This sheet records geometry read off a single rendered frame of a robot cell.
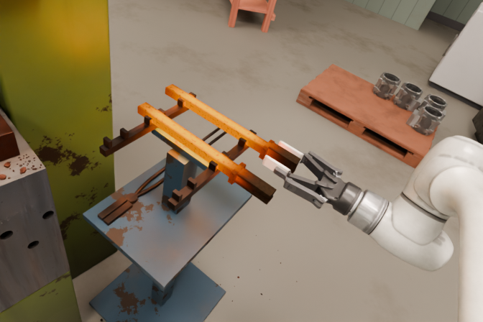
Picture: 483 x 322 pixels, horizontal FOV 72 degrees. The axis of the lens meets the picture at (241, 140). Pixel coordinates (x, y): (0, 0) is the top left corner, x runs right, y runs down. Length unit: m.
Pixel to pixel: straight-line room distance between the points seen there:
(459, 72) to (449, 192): 3.49
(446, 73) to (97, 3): 3.74
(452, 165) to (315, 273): 1.21
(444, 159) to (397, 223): 0.16
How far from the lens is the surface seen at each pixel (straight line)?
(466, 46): 4.10
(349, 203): 0.79
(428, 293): 2.14
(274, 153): 0.84
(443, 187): 0.73
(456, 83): 4.21
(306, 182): 0.79
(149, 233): 0.96
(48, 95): 0.95
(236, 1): 3.76
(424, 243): 0.80
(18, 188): 0.81
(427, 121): 2.95
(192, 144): 0.80
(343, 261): 1.95
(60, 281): 1.18
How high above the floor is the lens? 1.49
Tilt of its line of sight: 40 degrees down
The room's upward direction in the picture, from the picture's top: 17 degrees clockwise
